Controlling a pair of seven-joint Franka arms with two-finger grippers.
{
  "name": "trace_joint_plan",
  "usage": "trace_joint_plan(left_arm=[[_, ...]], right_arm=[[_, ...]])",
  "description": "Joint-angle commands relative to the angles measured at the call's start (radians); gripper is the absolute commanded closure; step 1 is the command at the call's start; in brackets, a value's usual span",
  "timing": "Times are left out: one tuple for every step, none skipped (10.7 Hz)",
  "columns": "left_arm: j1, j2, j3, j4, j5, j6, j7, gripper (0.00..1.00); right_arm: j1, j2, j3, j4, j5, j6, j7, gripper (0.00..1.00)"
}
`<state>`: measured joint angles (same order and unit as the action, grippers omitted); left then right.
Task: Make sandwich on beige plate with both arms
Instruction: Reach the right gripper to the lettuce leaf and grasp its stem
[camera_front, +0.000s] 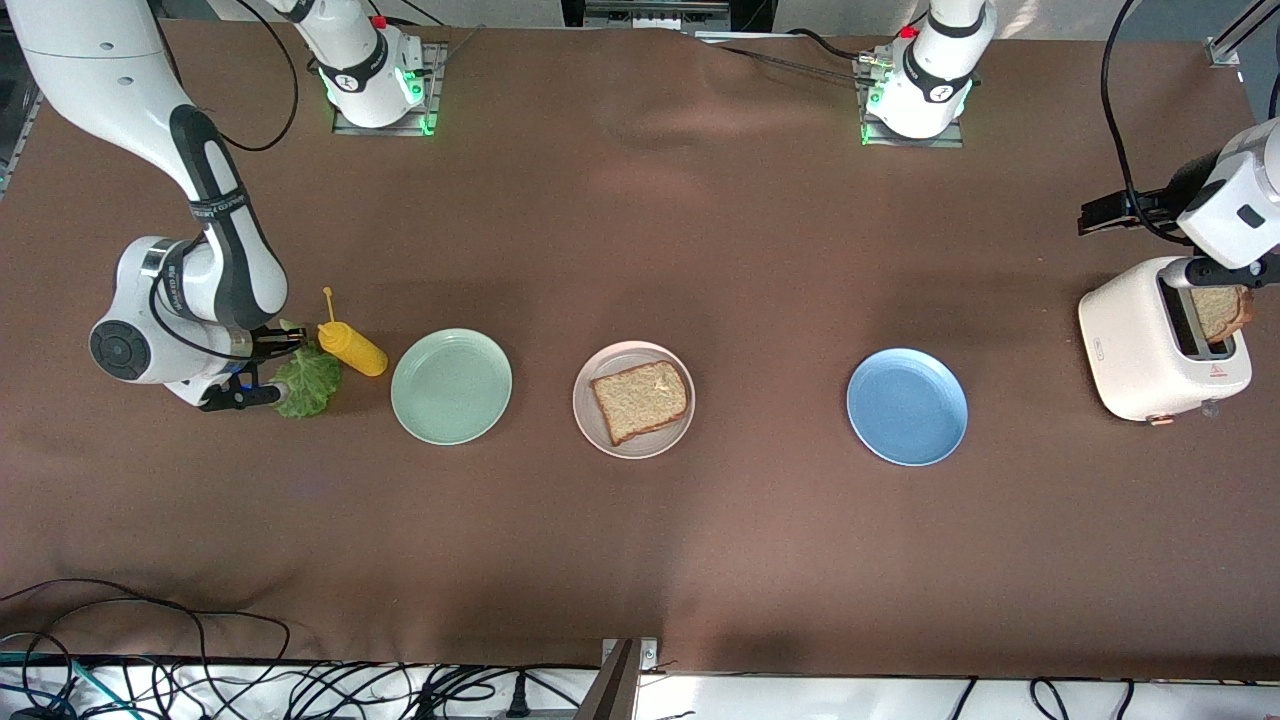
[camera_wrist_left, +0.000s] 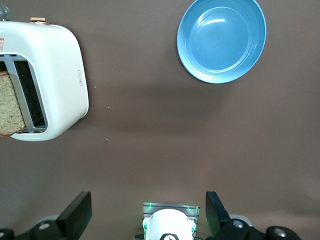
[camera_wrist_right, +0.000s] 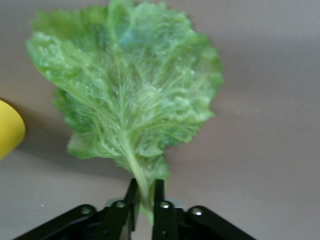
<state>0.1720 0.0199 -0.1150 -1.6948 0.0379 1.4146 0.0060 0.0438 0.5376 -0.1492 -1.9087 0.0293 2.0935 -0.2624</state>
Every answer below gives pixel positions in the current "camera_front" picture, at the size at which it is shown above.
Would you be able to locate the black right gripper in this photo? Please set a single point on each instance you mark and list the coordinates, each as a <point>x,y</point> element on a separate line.
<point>262,344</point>

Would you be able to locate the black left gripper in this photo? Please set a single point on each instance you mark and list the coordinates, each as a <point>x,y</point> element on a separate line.
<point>1160,204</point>

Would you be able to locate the green lettuce leaf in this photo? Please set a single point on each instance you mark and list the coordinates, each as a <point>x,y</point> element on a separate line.
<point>312,385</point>

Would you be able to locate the yellow squeeze bottle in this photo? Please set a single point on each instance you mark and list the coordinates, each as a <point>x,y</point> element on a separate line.
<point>355,352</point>

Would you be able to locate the brown bread slice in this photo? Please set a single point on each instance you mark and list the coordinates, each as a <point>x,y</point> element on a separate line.
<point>1222,312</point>
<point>640,402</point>

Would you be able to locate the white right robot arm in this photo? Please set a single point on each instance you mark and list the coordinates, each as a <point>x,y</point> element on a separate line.
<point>100,60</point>

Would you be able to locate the mint green plate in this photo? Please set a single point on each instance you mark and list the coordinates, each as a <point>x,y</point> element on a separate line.
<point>450,390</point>

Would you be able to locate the blue plate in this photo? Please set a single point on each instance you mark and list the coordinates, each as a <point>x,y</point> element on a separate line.
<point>905,405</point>

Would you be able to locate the beige plate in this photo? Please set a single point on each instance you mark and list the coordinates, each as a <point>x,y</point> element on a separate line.
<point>665,440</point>

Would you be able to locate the white toaster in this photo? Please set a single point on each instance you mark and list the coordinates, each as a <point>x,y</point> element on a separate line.
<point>1125,350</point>

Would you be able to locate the brown table cloth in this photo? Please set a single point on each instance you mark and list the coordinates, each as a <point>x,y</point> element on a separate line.
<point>640,250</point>

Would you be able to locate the black device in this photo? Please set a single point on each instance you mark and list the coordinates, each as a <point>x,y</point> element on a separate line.
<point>750,12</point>

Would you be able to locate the black power plug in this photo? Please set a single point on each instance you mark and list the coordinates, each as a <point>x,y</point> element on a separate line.
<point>517,700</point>

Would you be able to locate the gray power strip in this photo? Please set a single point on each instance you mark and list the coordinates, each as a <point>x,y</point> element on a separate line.
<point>655,15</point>

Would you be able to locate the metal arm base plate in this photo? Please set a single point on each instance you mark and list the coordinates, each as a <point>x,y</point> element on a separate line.
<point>380,130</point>
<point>940,142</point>

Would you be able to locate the gray metal bracket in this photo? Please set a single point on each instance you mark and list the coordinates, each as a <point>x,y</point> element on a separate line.
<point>615,690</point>

